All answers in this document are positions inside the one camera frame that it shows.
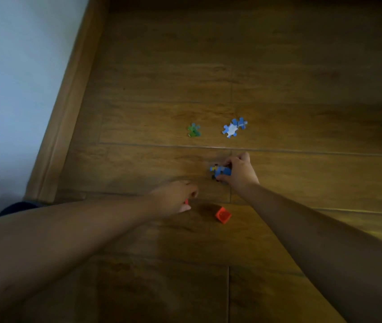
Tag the small blue puzzle piece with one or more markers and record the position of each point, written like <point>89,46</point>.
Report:
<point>242,123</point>

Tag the person's left forearm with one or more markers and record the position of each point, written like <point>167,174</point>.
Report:
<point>59,238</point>

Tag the wooden floor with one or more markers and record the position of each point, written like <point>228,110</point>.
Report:
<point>312,80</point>

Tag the red cube toy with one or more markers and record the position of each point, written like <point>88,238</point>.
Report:
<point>223,215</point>

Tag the person's right hand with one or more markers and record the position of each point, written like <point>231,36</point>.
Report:
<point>243,173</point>

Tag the blue and white puzzle piece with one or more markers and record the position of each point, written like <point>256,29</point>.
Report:
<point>230,130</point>

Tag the person's left hand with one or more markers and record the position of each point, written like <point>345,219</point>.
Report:
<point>172,198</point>

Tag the person's right forearm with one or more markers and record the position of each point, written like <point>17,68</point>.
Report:
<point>312,238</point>

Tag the dark blue cup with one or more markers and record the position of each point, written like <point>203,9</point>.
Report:
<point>19,207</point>

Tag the blue and yellow puzzle piece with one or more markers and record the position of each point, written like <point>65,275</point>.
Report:
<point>220,170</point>

